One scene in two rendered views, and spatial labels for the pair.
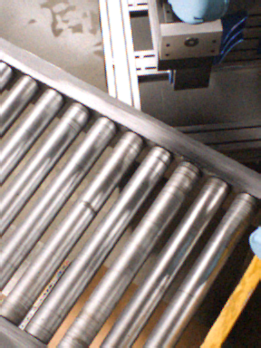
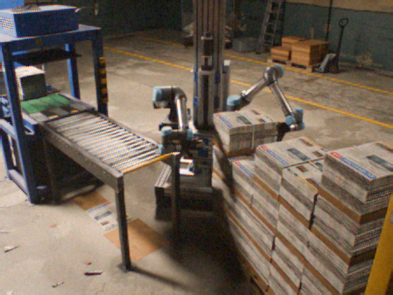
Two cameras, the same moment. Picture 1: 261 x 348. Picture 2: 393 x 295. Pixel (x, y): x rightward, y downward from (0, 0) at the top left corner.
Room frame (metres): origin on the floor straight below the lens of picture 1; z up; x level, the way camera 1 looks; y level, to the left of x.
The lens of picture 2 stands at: (-1.96, -0.99, 2.07)
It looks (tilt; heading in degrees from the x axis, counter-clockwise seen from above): 25 degrees down; 12
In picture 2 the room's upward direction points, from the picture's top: straight up
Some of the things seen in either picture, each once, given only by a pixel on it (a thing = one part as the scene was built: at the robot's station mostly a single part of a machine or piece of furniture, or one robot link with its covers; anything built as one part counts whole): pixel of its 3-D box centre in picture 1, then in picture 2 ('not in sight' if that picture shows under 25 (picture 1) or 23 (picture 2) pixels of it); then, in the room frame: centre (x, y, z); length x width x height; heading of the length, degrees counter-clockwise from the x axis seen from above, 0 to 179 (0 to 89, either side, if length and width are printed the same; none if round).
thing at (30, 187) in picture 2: not in sight; (18, 127); (0.82, 1.17, 0.77); 0.09 x 0.09 x 1.55; 54
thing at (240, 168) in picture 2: not in sight; (271, 226); (0.33, -1.08, 0.42); 1.17 x 0.39 x 0.83; 34
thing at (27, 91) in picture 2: not in sight; (27, 82); (1.68, 1.62, 0.93); 0.38 x 0.30 x 0.26; 54
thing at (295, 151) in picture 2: not in sight; (296, 150); (0.22, -1.17, 1.06); 0.37 x 0.29 x 0.01; 125
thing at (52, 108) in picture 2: not in sight; (50, 111); (1.34, 1.15, 0.75); 0.70 x 0.65 x 0.10; 54
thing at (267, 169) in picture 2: not in sight; (292, 168); (0.22, -1.16, 0.95); 0.38 x 0.29 x 0.23; 125
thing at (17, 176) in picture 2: not in sight; (55, 143); (1.34, 1.15, 0.38); 0.94 x 0.69 x 0.63; 144
